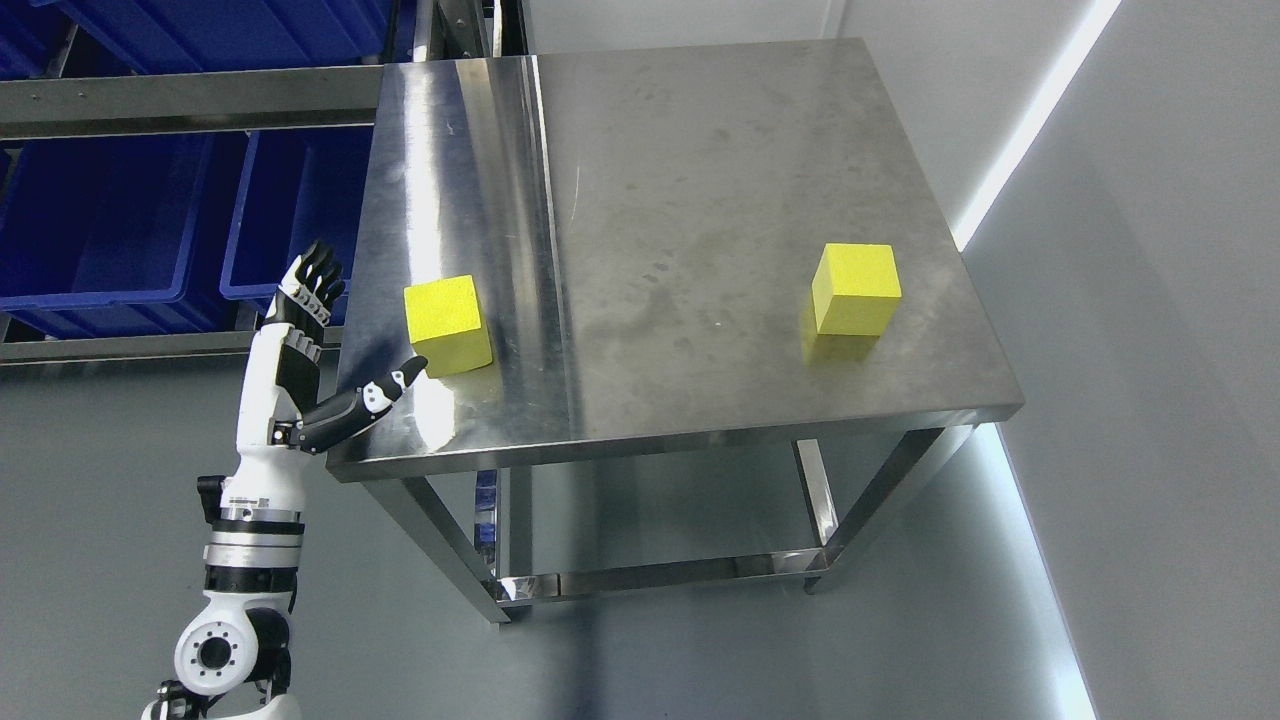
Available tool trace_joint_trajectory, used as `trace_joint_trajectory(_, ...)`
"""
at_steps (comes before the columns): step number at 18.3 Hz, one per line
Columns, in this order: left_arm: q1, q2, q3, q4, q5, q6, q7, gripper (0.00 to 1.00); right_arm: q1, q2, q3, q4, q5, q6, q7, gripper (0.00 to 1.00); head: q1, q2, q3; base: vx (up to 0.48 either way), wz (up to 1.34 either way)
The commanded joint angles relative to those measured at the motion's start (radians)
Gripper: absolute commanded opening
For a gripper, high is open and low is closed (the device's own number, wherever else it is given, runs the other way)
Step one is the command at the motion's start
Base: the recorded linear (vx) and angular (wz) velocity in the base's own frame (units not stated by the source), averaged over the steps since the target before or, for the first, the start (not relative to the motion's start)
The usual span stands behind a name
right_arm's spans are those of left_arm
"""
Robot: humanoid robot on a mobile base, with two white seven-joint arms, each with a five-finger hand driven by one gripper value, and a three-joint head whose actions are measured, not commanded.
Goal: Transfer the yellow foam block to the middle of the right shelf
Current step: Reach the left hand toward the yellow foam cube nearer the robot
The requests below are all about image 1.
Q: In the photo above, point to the stainless steel table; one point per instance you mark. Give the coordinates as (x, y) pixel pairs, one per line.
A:
(643, 227)

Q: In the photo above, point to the blue plastic bin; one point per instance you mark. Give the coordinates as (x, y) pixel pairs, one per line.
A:
(120, 236)
(296, 187)
(177, 37)

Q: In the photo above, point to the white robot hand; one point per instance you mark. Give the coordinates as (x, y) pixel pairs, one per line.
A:
(282, 375)

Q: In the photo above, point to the yellow foam block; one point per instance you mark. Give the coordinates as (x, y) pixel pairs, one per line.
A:
(446, 324)
(856, 289)

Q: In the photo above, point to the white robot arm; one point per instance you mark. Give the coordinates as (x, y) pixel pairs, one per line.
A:
(243, 635)

